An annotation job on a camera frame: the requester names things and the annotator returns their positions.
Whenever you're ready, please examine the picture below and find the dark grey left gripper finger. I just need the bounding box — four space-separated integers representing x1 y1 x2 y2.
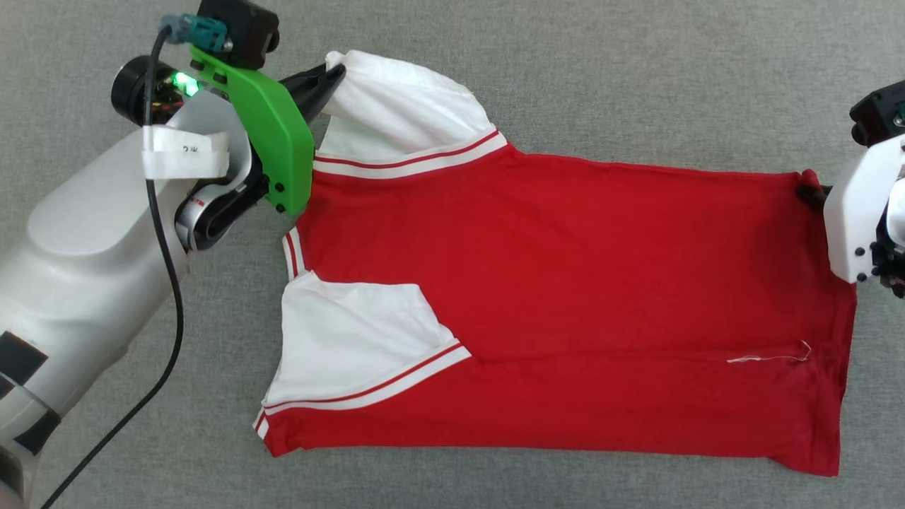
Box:
281 64 347 98
297 74 346 129

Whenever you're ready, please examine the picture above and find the grey fabric sofa surface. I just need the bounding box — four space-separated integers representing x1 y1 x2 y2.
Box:
0 0 905 509

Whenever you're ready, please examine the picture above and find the white paper label strap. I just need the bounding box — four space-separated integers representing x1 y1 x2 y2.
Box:
141 126 231 180

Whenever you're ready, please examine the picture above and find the red and white t-shirt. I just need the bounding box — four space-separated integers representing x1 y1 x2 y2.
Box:
252 49 858 478

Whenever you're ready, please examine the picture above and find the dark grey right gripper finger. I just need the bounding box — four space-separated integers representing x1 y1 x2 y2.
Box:
797 182 834 211

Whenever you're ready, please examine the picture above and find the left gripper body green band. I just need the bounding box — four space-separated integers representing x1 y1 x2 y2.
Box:
111 44 315 253

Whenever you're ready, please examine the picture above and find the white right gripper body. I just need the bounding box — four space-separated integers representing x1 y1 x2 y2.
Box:
823 134 905 298

